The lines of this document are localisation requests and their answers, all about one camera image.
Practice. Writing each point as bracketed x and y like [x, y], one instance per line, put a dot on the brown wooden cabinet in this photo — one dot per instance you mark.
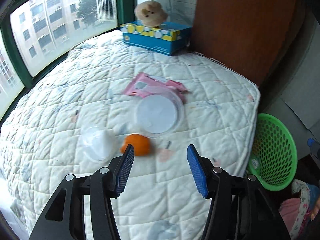
[248, 36]

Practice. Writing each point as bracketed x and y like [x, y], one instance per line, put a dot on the green window frame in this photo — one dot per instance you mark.
[37, 34]

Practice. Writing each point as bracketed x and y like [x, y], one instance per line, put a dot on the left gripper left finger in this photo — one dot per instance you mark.
[63, 215]

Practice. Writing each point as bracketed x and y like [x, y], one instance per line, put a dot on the green plastic trash basket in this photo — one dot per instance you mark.
[273, 158]

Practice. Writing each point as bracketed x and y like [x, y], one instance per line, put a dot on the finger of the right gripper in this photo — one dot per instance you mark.
[314, 147]

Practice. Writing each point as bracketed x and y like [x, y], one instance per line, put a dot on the white quilted mattress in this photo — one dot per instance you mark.
[41, 138]

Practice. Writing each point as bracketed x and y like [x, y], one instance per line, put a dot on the beige plush toy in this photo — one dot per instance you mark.
[150, 13]

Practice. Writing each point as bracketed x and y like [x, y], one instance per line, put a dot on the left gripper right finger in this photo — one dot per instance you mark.
[239, 208]

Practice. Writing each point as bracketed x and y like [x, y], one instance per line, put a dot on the small clear plastic cup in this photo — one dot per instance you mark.
[97, 143]

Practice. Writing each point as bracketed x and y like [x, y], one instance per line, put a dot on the pink plastic wrapper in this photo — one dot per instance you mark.
[144, 85]

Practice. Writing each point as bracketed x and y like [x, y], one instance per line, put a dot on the clear round plastic container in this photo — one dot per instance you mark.
[159, 114]

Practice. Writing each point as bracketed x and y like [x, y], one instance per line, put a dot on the blue yellow tissue box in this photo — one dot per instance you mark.
[167, 39]

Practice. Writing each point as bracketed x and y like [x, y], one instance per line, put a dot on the floral fabric pile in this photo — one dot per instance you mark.
[296, 212]

